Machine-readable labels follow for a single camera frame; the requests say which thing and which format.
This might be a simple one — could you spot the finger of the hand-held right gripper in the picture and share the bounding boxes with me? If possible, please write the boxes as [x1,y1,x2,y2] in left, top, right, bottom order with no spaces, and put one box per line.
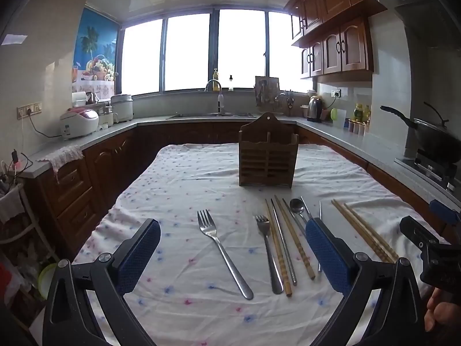
[400,215,440,251]
[428,199,461,226]

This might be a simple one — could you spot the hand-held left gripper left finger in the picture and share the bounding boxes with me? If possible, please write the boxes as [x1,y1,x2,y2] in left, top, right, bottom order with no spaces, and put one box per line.
[42,218,161,346]

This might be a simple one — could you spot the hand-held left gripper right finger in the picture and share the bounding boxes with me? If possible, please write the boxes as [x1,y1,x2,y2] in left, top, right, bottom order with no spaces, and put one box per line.
[305,218,429,346]

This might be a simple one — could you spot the wooden chopstick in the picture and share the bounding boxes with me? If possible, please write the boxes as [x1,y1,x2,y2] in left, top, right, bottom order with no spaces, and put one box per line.
[265,198,292,298]
[274,195,316,281]
[331,199,396,264]
[343,202,400,261]

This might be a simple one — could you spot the small steel fork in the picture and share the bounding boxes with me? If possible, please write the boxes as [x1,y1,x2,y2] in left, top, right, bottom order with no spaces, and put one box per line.
[254,215,284,295]

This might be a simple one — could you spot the steel spoon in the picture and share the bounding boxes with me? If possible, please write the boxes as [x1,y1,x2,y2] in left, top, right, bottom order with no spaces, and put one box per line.
[290,198,312,226]

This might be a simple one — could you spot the large steel fork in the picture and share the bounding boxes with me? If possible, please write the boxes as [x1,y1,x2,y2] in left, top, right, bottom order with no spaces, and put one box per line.
[197,209,254,300]

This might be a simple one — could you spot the wooden utensil holder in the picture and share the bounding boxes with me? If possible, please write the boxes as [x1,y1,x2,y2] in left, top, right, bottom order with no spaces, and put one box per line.
[239,112,299,189]

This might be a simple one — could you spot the person's right hand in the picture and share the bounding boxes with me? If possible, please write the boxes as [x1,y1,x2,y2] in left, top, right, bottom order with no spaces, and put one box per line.
[424,287,461,332]

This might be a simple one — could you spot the gas stove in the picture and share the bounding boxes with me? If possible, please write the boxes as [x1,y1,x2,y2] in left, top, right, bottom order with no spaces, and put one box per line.
[394,151,459,192]

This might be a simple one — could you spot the black wok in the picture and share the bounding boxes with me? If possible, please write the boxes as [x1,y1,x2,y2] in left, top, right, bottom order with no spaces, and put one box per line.
[379,102,461,163]

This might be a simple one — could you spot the white floral tablecloth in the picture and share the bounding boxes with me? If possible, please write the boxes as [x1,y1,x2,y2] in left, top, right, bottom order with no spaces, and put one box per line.
[72,143,451,346]

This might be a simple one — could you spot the wooden base cabinets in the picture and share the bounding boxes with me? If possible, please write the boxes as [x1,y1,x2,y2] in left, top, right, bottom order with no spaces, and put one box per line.
[27,113,461,256]

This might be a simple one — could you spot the green bowl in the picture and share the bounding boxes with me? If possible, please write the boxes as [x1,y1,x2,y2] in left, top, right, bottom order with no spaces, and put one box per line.
[38,262,59,299]

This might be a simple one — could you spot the white storage rack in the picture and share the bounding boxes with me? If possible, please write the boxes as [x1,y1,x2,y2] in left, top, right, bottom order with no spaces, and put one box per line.
[0,178,50,262]

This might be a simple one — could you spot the spice jar rack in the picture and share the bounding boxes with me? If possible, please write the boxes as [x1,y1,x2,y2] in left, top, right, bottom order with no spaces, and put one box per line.
[347,118,370,136]

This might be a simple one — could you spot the lace cloth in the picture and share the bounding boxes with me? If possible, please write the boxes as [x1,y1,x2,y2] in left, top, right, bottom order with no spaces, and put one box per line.
[37,145,84,183]

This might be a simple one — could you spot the reddish plastic bag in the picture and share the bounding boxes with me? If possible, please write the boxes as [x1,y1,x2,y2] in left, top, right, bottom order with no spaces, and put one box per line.
[0,259,23,308]

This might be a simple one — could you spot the white jug green lid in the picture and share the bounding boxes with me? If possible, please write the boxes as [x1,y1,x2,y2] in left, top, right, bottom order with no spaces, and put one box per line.
[330,108,347,127]

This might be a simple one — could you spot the small white pot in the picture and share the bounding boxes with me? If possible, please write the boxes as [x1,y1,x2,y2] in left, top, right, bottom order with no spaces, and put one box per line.
[97,102,116,129]

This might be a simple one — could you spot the white pink rice cooker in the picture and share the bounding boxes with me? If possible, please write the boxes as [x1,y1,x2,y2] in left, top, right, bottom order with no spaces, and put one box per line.
[59,107,100,141]

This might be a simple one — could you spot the white electric cooker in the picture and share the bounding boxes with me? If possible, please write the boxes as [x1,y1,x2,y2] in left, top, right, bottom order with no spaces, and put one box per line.
[110,94,134,123]

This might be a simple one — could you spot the steel electric kettle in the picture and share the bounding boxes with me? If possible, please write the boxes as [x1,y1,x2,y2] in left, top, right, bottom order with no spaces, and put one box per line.
[306,95,324,123]

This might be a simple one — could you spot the steel sink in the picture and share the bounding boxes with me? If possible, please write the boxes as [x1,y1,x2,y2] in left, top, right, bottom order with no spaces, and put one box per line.
[166,112,257,121]

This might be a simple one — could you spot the white container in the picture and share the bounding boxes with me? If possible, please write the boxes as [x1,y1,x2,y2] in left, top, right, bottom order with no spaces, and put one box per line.
[71,92,91,108]

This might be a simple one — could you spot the steel faucet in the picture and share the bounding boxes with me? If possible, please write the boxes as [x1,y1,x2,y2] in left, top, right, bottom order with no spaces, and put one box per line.
[205,79,226,115]

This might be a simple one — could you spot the wooden knife rack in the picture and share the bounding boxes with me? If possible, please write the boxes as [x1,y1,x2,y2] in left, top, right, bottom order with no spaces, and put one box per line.
[254,76,280,108]

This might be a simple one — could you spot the kitchen window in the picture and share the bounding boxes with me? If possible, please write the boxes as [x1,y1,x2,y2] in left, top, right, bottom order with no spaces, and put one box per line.
[118,6,315,97]

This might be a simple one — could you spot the range hood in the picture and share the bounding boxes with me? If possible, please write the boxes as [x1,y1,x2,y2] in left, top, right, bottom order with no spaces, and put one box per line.
[372,0,461,48]

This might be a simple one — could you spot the tropical fruit poster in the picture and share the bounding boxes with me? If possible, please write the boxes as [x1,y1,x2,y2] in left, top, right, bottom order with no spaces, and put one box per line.
[71,6,119,94]

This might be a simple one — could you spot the black power cable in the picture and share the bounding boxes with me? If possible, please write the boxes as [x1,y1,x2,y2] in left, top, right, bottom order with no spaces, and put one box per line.
[26,114,63,140]

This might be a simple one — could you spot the wall socket strip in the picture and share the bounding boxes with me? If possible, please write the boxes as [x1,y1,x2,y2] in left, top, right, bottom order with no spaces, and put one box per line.
[16,102,43,120]

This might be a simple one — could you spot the wooden wall cabinets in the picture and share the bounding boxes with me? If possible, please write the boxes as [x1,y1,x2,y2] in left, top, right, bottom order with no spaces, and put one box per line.
[284,0,389,80]

